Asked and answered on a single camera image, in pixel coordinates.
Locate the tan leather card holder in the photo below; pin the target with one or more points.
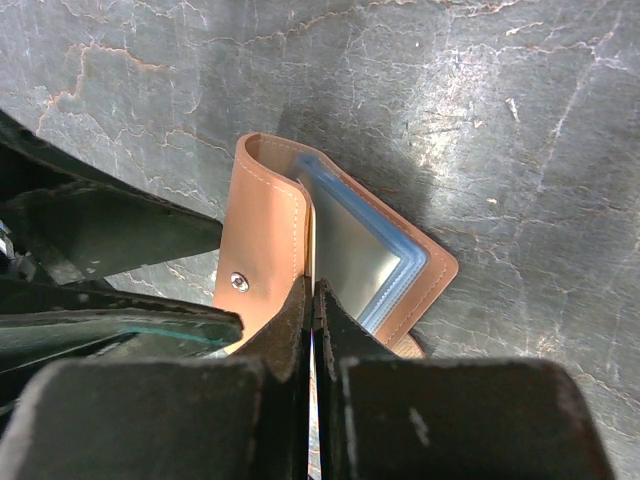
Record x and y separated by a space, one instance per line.
292 212

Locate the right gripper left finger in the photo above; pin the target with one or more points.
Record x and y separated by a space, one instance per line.
243 416

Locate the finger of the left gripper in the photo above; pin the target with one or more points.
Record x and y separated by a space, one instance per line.
40 321
80 223

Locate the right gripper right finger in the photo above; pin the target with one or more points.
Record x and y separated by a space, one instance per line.
385 417

